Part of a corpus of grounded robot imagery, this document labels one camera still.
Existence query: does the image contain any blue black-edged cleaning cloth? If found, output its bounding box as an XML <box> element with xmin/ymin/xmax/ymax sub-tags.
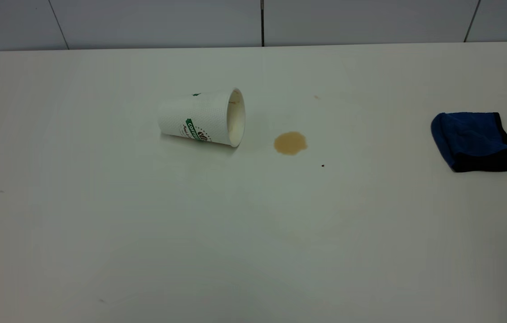
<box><xmin>431</xmin><ymin>112</ymin><xmax>507</xmax><ymax>174</ymax></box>

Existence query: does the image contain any brown coffee spill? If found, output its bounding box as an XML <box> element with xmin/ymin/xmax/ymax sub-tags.
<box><xmin>274</xmin><ymin>131</ymin><xmax>308</xmax><ymax>156</ymax></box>

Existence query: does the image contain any white paper coffee cup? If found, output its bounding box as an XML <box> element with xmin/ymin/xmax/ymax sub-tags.
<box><xmin>157</xmin><ymin>88</ymin><xmax>246</xmax><ymax>148</ymax></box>

